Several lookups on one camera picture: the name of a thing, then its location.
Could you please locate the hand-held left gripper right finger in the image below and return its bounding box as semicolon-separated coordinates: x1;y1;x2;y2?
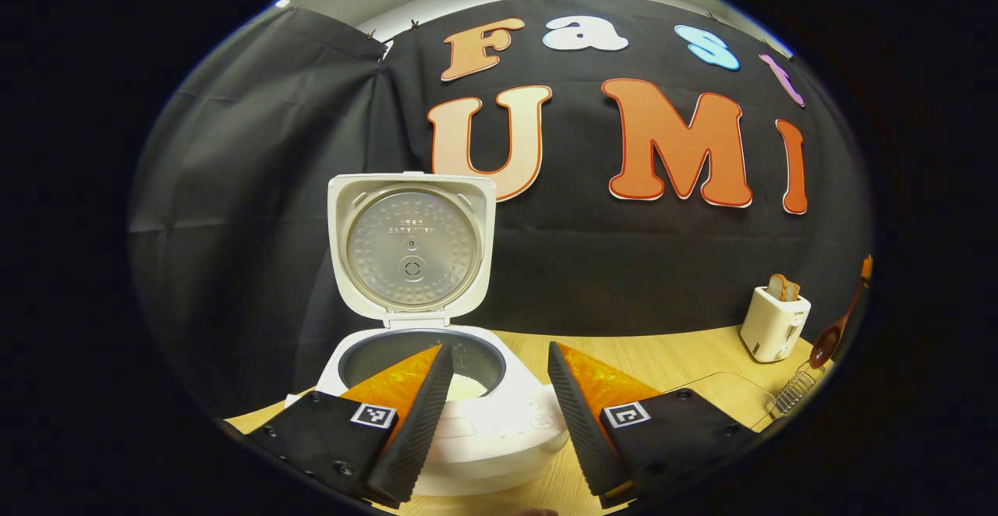
547;341;757;509

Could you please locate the white rice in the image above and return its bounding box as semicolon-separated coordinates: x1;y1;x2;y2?
446;373;489;402

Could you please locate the wire chopstick holder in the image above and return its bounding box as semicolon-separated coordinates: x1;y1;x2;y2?
768;360;827;420

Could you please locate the white rice cooker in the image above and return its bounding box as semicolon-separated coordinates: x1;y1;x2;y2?
316;171;570;497

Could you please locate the brown wooden spoon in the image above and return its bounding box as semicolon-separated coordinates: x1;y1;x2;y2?
809;278;868;369

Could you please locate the white toaster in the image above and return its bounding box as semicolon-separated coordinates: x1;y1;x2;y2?
740;286;812;363

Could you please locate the black backdrop cloth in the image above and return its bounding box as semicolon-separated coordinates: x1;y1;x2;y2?
129;0;872;415

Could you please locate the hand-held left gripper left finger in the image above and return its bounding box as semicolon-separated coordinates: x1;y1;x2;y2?
246;343;455;509

